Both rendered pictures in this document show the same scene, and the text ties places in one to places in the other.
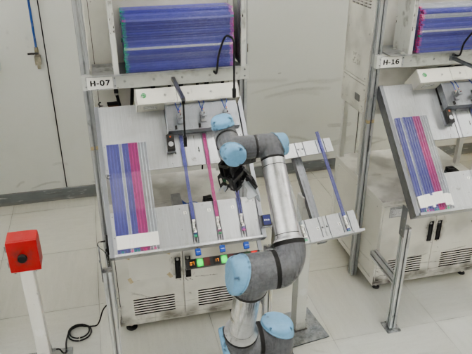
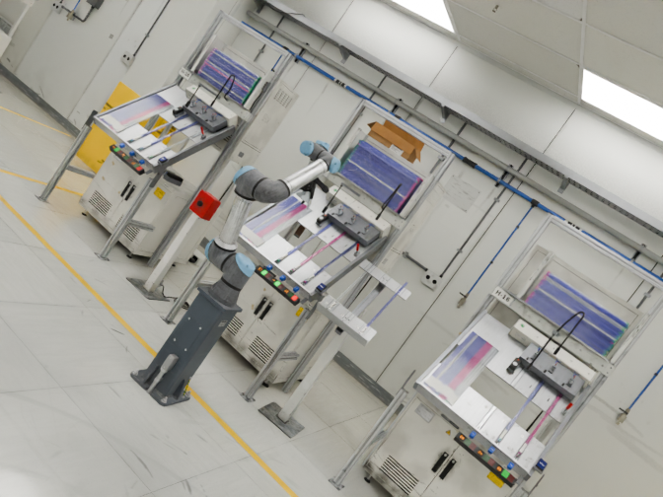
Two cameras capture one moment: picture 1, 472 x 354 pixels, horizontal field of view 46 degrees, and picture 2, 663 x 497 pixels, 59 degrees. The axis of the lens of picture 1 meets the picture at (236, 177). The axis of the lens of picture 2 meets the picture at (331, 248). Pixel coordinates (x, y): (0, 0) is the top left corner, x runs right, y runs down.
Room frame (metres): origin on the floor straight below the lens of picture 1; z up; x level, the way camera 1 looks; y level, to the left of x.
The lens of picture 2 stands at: (-0.57, -2.03, 1.34)
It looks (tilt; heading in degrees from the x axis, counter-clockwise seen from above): 6 degrees down; 36
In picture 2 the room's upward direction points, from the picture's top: 35 degrees clockwise
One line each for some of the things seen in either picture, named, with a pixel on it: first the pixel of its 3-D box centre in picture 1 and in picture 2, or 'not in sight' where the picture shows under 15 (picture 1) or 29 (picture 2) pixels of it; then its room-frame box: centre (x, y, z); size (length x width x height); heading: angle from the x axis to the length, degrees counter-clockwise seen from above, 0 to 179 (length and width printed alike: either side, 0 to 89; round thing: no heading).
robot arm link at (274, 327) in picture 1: (274, 333); (239, 269); (1.51, -0.14, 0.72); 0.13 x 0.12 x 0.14; 103
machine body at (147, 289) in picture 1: (175, 246); (278, 319); (2.67, 0.35, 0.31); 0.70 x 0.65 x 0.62; 104
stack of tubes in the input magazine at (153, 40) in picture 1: (178, 36); (380, 177); (2.57, 0.26, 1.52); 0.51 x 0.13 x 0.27; 104
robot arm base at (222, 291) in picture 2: not in sight; (226, 290); (1.51, -0.14, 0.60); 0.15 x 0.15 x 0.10
